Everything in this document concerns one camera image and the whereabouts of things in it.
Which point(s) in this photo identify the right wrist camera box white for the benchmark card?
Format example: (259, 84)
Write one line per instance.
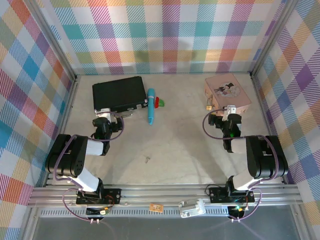
(230, 111)

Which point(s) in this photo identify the aluminium side rail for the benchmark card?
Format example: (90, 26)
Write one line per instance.
(67, 117)
(262, 112)

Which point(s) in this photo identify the white plastic mount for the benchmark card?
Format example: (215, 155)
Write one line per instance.
(191, 207)

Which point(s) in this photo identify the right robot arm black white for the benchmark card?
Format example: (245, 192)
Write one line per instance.
(265, 160)

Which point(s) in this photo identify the aluminium corner post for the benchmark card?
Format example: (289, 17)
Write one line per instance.
(272, 37)
(50, 37)

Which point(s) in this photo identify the aluminium cross rail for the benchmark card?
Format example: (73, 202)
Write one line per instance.
(160, 195)

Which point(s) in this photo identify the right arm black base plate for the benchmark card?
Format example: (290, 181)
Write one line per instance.
(217, 193)

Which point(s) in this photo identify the pink tin box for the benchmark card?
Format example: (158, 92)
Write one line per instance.
(230, 92)

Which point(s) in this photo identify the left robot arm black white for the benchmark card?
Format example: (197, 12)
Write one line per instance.
(72, 160)

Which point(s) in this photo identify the small silver key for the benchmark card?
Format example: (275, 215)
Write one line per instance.
(147, 159)

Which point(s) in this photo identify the small brown circuit board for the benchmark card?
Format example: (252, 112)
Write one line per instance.
(156, 207)

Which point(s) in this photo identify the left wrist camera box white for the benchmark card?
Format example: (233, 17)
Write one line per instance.
(103, 114)

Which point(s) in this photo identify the red and green small toy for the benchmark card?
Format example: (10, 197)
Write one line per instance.
(160, 103)

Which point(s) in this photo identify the blue pen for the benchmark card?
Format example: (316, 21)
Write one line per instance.
(151, 105)

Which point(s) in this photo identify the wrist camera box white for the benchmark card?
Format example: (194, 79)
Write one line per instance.
(103, 114)
(230, 111)

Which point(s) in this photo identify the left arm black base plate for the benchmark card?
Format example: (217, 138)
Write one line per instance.
(112, 195)

